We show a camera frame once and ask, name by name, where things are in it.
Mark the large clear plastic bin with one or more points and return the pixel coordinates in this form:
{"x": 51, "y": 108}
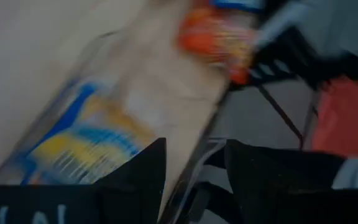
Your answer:
{"x": 172, "y": 102}

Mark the red container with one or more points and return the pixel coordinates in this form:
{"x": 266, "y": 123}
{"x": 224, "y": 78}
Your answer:
{"x": 346, "y": 118}

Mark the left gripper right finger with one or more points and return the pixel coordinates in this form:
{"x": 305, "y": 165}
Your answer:
{"x": 275, "y": 186}

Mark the orange hot spicy ramen pack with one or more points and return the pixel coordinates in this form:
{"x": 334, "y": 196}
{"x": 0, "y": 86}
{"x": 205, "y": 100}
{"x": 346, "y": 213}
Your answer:
{"x": 213, "y": 40}

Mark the blue soy sauce ramen pack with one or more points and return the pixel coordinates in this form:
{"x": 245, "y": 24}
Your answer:
{"x": 82, "y": 146}
{"x": 235, "y": 3}

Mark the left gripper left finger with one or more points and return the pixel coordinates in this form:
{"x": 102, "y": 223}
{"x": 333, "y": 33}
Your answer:
{"x": 135, "y": 186}

